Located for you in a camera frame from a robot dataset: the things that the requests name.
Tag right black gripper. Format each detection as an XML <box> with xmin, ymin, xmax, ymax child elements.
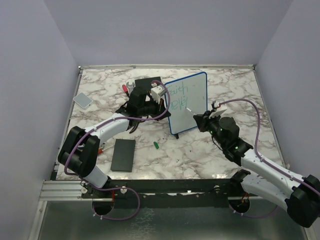
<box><xmin>195</xmin><ymin>108</ymin><xmax>227</xmax><ymax>148</ymax></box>

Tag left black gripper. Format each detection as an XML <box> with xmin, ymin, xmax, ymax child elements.
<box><xmin>138</xmin><ymin>95</ymin><xmax>171</xmax><ymax>122</ymax></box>

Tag blue framed whiteboard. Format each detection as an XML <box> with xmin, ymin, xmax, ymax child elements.
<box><xmin>164</xmin><ymin>71</ymin><xmax>208</xmax><ymax>135</ymax></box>

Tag green marker cap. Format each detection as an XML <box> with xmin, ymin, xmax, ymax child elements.
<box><xmin>153</xmin><ymin>141</ymin><xmax>160</xmax><ymax>150</ymax></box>

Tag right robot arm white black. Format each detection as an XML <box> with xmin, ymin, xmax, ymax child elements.
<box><xmin>193</xmin><ymin>111</ymin><xmax>320</xmax><ymax>228</ymax></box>

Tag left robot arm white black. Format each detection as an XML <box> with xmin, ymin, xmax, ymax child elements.
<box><xmin>57</xmin><ymin>81</ymin><xmax>171</xmax><ymax>198</ymax></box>

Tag silver wrench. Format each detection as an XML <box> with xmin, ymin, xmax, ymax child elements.
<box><xmin>126</xmin><ymin>82</ymin><xmax>135</xmax><ymax>92</ymax></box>

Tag black rectangular box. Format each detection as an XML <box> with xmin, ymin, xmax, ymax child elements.
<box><xmin>110</xmin><ymin>139</ymin><xmax>136</xmax><ymax>173</ymax></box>

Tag white square device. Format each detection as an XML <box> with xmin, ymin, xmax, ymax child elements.
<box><xmin>73</xmin><ymin>92</ymin><xmax>93</xmax><ymax>109</ymax></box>

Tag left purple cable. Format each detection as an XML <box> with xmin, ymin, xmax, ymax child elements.
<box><xmin>64</xmin><ymin>79</ymin><xmax>172</xmax><ymax>176</ymax></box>

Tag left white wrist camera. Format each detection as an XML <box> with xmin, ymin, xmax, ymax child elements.
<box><xmin>150</xmin><ymin>83</ymin><xmax>166</xmax><ymax>104</ymax></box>

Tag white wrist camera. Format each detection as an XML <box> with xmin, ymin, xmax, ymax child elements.
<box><xmin>150</xmin><ymin>83</ymin><xmax>166</xmax><ymax>104</ymax></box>
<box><xmin>209</xmin><ymin>101</ymin><xmax>228</xmax><ymax>119</ymax></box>

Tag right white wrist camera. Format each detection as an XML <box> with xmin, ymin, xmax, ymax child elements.
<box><xmin>209</xmin><ymin>101</ymin><xmax>228</xmax><ymax>119</ymax></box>

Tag black handled pliers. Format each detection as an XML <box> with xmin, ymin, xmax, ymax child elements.
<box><xmin>116</xmin><ymin>106</ymin><xmax>142</xmax><ymax>134</ymax></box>

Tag black network switch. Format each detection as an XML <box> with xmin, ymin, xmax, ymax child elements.
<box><xmin>134</xmin><ymin>76</ymin><xmax>162</xmax><ymax>90</ymax></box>

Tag red handled screwdriver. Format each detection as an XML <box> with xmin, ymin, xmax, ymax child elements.
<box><xmin>122</xmin><ymin>84</ymin><xmax>130</xmax><ymax>97</ymax></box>

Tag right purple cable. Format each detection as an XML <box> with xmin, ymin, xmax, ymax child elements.
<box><xmin>218</xmin><ymin>98</ymin><xmax>320</xmax><ymax>196</ymax></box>

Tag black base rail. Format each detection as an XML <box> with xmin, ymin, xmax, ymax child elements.
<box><xmin>49</xmin><ymin>171</ymin><xmax>253</xmax><ymax>210</ymax></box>

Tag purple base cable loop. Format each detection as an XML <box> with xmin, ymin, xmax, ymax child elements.
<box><xmin>91</xmin><ymin>186</ymin><xmax>142</xmax><ymax>222</ymax></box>

